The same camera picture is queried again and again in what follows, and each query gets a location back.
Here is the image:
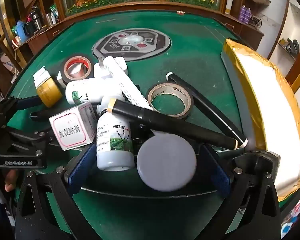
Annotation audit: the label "white box red label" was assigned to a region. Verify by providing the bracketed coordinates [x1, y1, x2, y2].
[49, 102, 98, 152]

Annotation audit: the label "round table control panel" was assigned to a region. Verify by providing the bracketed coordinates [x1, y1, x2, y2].
[92, 27, 172, 62]

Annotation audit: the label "wooden sideboard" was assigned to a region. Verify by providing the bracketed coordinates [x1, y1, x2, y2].
[14, 22, 73, 55]

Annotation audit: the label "blue kettle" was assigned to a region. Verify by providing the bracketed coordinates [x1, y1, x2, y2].
[15, 20, 29, 43]

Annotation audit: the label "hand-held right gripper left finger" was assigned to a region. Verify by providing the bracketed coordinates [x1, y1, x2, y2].
[15, 144, 100, 240]

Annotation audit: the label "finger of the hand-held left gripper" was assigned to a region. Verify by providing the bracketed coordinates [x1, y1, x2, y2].
[5, 127, 53, 151]
[0, 96, 44, 126]

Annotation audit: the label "black thermos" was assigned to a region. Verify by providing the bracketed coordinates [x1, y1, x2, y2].
[30, 6, 43, 30]

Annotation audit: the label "tan tape roll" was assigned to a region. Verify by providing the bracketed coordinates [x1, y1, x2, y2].
[146, 82, 194, 120]

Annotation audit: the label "round grey black plastic case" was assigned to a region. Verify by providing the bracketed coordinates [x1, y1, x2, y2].
[136, 129, 197, 192]

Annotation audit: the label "wooden corner cabinet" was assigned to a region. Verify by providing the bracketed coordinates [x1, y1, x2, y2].
[222, 12, 264, 52]

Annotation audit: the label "yellow tape roll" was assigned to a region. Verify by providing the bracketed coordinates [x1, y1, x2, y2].
[36, 80, 63, 108]

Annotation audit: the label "tangled cables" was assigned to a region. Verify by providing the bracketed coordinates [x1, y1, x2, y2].
[250, 15, 263, 28]

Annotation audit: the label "small white cardboard box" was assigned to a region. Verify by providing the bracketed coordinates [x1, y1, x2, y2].
[32, 66, 56, 89]

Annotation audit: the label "person's left hand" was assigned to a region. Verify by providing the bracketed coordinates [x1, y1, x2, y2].
[4, 169, 19, 193]

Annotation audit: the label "white bottle green label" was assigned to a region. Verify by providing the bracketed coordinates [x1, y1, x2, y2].
[65, 77, 123, 105]
[96, 110, 135, 172]

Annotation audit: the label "black item on wall shelf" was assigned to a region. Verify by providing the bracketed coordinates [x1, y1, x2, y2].
[286, 39, 300, 54]

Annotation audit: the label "white plug adapter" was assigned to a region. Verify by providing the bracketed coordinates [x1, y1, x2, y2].
[94, 56, 128, 79]

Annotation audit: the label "long white tube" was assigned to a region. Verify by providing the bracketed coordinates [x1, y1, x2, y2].
[102, 56, 154, 110]

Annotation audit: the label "colourful printed cloth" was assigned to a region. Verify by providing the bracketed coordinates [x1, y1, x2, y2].
[281, 197, 300, 235]

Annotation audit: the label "black stick gold tip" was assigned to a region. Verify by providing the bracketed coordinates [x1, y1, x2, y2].
[29, 109, 65, 122]

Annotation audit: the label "red black tape roll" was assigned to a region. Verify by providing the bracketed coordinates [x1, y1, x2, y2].
[56, 56, 92, 88]

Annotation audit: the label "black pen white tips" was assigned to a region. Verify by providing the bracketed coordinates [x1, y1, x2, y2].
[166, 72, 248, 149]

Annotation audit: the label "gold-rimmed cardboard box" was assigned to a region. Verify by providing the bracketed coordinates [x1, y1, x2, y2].
[221, 38, 300, 203]

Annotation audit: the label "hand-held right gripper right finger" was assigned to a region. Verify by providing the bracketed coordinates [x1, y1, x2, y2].
[201, 144, 282, 240]

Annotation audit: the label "black pen yellow band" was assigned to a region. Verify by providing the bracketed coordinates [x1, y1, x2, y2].
[107, 99, 238, 148]

